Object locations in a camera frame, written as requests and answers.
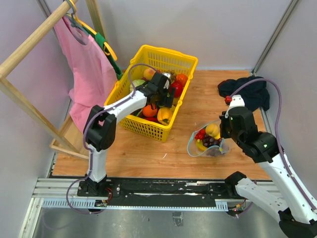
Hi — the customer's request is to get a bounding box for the yellow peach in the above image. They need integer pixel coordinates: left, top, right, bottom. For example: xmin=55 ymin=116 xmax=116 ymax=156
xmin=205 ymin=123 xmax=220 ymax=138

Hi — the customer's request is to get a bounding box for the purple grapes bunch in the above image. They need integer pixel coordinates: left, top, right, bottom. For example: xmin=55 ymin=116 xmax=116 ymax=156
xmin=202 ymin=134 xmax=222 ymax=148

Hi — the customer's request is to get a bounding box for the clear zip top bag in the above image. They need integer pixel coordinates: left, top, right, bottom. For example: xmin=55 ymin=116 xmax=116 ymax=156
xmin=187 ymin=119 xmax=230 ymax=157

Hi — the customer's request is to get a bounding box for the red orange fruit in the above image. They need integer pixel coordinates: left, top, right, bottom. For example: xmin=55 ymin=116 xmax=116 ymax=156
xmin=194 ymin=128 xmax=206 ymax=141

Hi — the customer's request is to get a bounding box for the banana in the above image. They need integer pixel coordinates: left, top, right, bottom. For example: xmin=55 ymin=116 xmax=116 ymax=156
xmin=196 ymin=139 xmax=207 ymax=152

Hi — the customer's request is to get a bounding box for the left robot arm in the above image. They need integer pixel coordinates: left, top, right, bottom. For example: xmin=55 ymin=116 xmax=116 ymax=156
xmin=80 ymin=72 xmax=174 ymax=196

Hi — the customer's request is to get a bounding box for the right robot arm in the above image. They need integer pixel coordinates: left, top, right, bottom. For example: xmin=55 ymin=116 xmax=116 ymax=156
xmin=219 ymin=106 xmax=317 ymax=238

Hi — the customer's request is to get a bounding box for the small yellow fruit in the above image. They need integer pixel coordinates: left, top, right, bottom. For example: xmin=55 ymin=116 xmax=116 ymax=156
xmin=173 ymin=98 xmax=179 ymax=106

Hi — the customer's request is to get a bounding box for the yellow bell pepper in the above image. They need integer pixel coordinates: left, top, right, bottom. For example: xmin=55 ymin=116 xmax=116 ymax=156
xmin=157 ymin=107 xmax=173 ymax=125

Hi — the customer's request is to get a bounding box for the red apple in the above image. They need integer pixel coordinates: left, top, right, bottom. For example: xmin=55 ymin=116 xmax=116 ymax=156
xmin=169 ymin=82 xmax=183 ymax=98

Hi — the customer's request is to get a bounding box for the red chili pepper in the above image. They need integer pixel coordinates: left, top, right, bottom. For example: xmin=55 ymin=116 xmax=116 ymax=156
xmin=145 ymin=117 xmax=158 ymax=122

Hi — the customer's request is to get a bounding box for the orange persimmon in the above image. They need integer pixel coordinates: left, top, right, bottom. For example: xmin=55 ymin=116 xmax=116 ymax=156
xmin=175 ymin=73 xmax=188 ymax=87

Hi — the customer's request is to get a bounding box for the yellow plastic basket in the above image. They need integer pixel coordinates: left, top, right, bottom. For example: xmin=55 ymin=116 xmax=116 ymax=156
xmin=105 ymin=45 xmax=198 ymax=142

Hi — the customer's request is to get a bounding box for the green cabbage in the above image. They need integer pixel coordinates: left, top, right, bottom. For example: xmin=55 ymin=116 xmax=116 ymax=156
xmin=129 ymin=79 xmax=146 ymax=92

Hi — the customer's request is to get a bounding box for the dark navy cloth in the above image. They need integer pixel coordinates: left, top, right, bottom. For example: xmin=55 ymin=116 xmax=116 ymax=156
xmin=217 ymin=76 xmax=270 ymax=112

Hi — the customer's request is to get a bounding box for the pink shirt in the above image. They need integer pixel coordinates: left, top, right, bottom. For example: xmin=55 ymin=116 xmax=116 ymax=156
xmin=54 ymin=16 xmax=117 ymax=132

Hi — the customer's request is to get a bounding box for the yellow hanger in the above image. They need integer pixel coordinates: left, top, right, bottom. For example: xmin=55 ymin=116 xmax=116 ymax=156
xmin=65 ymin=0 xmax=117 ymax=61

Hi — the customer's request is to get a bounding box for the green garment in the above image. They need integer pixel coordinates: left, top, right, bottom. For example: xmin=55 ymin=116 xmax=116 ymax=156
xmin=83 ymin=25 xmax=123 ymax=80

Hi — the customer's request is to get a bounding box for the wooden clothes rack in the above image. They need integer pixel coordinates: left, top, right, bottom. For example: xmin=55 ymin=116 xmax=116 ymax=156
xmin=0 ymin=0 xmax=111 ymax=159

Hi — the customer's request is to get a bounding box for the grey hanger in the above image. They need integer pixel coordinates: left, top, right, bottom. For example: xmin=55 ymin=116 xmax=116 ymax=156
xmin=65 ymin=13 xmax=89 ymax=46

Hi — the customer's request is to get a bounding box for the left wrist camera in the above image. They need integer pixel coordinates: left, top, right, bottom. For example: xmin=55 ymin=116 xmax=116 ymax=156
xmin=163 ymin=72 xmax=172 ymax=89

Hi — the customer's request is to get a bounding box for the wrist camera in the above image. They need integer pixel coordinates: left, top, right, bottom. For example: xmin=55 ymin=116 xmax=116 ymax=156
xmin=163 ymin=72 xmax=172 ymax=89
xmin=225 ymin=95 xmax=245 ymax=119

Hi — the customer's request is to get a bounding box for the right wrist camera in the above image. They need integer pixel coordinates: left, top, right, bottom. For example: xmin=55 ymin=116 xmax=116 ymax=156
xmin=225 ymin=95 xmax=245 ymax=119

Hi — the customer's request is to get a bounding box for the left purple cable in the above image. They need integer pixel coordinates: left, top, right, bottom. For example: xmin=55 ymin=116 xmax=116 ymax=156
xmin=66 ymin=63 xmax=159 ymax=214

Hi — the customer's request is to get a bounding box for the purple cable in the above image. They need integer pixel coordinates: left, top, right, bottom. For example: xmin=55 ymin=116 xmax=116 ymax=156
xmin=226 ymin=77 xmax=317 ymax=211
xmin=66 ymin=63 xmax=159 ymax=214

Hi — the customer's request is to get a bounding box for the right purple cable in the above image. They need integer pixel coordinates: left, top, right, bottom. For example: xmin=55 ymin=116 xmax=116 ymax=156
xmin=226 ymin=77 xmax=317 ymax=211

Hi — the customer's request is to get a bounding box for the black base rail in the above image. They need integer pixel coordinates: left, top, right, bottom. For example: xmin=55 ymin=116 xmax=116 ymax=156
xmin=77 ymin=177 xmax=242 ymax=209

